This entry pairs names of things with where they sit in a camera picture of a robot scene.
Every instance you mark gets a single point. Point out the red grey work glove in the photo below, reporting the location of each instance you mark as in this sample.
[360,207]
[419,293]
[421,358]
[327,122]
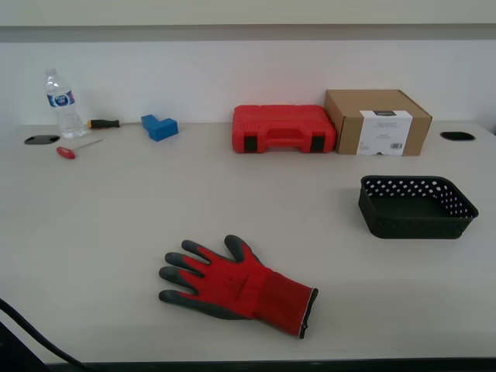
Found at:
[240,283]

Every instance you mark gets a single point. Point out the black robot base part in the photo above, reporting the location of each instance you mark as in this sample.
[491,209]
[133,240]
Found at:
[15,354]

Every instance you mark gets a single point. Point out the black perforated plastic basket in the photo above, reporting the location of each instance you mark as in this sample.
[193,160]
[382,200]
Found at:
[410,226]

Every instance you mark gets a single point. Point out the red plastic tool case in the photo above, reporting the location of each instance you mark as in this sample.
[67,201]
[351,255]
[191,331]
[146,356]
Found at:
[283,120]

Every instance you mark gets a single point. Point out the blue plastic block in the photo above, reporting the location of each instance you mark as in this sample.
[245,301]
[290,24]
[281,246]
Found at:
[160,129]

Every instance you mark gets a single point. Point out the brown cardboard box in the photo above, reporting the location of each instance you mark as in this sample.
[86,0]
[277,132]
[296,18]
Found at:
[348,116]

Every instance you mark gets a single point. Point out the clear plastic water bottle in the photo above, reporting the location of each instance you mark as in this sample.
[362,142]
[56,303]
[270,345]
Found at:
[67,116]

